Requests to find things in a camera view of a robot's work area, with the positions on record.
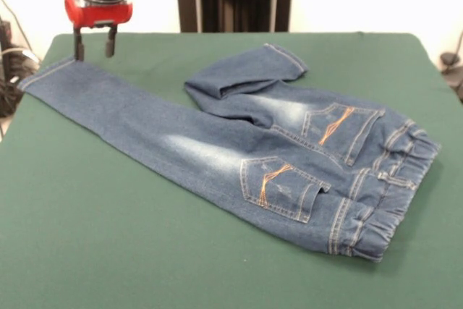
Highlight black floor equipment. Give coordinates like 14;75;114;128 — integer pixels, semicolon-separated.
439;30;463;102

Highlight blue denim jeans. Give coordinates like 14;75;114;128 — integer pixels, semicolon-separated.
17;43;443;263

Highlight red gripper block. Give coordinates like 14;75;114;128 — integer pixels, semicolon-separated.
64;0;134;62

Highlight black cable bundle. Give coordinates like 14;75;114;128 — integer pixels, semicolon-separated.
0;19;41;118

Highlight dark green tablecloth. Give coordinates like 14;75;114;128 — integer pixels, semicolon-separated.
0;32;463;309

